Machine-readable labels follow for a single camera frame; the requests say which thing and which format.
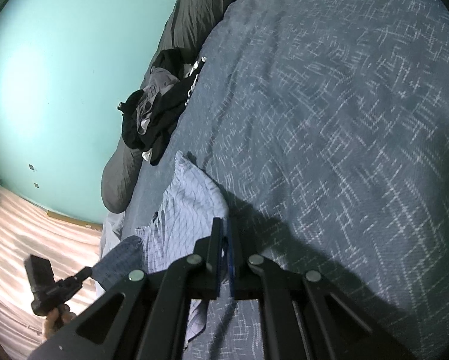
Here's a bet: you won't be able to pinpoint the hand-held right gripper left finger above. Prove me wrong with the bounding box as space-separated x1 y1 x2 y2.
27 217 223 360

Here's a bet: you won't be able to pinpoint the pink curtain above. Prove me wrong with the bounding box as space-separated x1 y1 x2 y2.
0 184 105 349

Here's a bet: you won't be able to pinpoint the light grey duvet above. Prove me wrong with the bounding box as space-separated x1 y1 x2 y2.
99 210 125 256

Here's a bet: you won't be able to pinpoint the light blue plaid shorts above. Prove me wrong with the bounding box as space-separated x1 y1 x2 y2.
91 151 229 349

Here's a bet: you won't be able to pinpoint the black garment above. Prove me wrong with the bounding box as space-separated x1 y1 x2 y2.
120 49 207 166

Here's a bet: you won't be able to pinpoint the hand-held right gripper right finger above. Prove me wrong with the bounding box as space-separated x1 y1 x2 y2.
224 219 416 360

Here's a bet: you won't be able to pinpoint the long dark grey pillow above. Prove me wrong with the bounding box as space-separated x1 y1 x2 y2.
101 0 255 212

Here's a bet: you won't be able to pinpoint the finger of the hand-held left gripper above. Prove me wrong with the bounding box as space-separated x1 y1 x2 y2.
72 266 94 282

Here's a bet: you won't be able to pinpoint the person's left hand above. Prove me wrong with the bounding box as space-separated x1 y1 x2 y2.
42 303 77 339

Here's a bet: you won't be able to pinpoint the wooden window frame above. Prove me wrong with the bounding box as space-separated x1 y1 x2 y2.
46 211 103 230

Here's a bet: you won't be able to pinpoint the grey garment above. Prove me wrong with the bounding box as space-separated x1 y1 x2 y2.
136 67 180 136

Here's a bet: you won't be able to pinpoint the blue patterned bed sheet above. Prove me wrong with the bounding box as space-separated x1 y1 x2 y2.
97 0 449 360

